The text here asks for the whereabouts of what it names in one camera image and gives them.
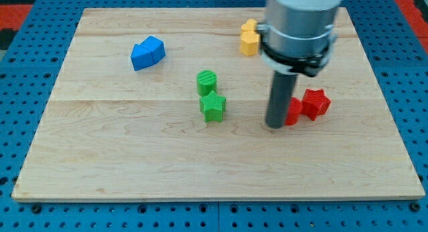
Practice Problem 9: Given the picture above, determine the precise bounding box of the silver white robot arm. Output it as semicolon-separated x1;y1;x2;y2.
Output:
257;0;342;77

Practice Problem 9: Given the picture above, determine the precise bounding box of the green star block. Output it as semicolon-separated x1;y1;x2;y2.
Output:
199;91;227;122

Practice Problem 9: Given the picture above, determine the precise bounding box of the green circle block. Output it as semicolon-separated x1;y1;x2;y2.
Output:
197;70;217;96

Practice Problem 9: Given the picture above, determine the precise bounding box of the red circle block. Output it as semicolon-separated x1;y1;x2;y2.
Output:
284;97;303;126

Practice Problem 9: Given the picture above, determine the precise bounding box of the red star block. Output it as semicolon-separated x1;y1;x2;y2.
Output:
301;89;332;120

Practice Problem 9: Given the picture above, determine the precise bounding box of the wooden board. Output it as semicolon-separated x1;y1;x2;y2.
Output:
12;8;425;203

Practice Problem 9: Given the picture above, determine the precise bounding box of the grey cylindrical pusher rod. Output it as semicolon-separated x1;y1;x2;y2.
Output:
265;72;298;129

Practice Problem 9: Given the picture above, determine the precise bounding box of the yellow hexagon block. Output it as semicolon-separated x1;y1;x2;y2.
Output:
240;31;260;56

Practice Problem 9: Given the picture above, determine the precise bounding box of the blue cube block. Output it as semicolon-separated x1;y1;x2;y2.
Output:
140;35;166;64

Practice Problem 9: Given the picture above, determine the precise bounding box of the yellow heart block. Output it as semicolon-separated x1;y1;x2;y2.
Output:
241;19;257;34

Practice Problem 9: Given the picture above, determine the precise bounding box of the black clamp ring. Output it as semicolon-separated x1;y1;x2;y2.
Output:
256;23;337;78

